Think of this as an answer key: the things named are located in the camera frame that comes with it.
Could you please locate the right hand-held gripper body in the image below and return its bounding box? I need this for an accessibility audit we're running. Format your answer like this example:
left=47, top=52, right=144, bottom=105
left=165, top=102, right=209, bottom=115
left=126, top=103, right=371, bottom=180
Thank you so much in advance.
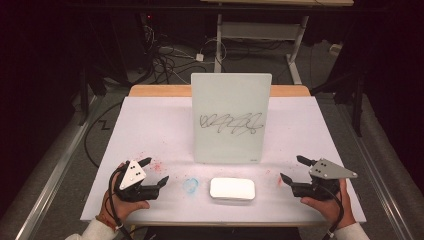
left=290, top=157, right=359, bottom=202

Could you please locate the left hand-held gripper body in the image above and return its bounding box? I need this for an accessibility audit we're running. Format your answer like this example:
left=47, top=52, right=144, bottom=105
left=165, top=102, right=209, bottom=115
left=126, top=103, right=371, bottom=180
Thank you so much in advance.
left=114, top=160, right=161, bottom=203

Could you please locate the white board eraser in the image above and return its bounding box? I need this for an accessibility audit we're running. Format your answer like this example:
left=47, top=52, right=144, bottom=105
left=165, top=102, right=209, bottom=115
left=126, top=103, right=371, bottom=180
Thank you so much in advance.
left=209, top=177, right=257, bottom=201

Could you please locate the scribbled glass whiteboard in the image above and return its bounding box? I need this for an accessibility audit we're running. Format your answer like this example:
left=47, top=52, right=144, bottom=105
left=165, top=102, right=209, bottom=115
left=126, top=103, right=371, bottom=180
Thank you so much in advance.
left=190, top=72, right=273, bottom=165

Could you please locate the person's left hand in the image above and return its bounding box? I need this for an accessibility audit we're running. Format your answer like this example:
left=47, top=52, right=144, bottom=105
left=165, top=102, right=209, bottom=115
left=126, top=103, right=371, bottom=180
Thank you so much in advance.
left=99, top=162, right=151, bottom=225

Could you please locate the person's right hand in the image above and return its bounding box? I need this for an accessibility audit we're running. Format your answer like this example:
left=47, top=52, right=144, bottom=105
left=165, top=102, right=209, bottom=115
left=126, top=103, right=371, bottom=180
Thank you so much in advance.
left=299, top=178, right=357, bottom=230

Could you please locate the white table cover sheet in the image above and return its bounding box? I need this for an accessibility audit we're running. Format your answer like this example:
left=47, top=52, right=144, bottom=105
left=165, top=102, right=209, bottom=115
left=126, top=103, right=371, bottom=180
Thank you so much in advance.
left=79, top=95, right=367, bottom=224

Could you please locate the black metal stand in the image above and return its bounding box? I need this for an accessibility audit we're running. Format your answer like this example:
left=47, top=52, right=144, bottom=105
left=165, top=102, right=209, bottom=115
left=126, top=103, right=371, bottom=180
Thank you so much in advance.
left=77, top=64, right=109, bottom=127
left=311, top=71, right=368, bottom=138

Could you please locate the white power strip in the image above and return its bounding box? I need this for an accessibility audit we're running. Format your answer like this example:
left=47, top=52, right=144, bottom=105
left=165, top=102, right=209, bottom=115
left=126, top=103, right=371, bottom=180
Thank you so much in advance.
left=329, top=42, right=344, bottom=57

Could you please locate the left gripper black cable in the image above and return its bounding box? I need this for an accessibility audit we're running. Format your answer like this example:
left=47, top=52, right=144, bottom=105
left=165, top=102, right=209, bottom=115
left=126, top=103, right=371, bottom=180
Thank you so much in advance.
left=107, top=164, right=135, bottom=240

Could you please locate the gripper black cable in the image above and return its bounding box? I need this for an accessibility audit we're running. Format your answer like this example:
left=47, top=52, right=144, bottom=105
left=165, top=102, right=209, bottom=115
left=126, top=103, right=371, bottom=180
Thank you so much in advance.
left=318, top=183, right=345, bottom=240
left=107, top=164, right=135, bottom=240

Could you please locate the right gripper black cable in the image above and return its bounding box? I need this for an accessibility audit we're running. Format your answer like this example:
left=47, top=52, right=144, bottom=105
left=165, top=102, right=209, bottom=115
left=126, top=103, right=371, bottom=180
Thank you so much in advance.
left=318, top=183, right=345, bottom=240

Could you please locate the metal floor rail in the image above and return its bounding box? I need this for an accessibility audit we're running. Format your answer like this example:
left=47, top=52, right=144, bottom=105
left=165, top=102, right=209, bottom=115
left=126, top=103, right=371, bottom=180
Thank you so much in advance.
left=334, top=99, right=419, bottom=240
left=13, top=95, right=105, bottom=240

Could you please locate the black floor cable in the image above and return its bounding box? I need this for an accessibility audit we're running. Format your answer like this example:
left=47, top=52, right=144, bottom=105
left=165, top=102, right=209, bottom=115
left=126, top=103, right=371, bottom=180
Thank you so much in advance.
left=83, top=100, right=125, bottom=168

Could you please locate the tangle of floor cables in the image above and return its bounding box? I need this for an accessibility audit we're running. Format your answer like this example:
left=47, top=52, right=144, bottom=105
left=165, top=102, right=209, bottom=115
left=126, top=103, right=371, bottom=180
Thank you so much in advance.
left=139, top=13, right=228, bottom=86

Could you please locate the white metal desk frame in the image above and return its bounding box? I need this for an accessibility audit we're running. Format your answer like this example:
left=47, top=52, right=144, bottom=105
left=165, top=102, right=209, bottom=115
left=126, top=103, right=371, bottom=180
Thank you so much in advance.
left=199, top=0, right=355, bottom=86

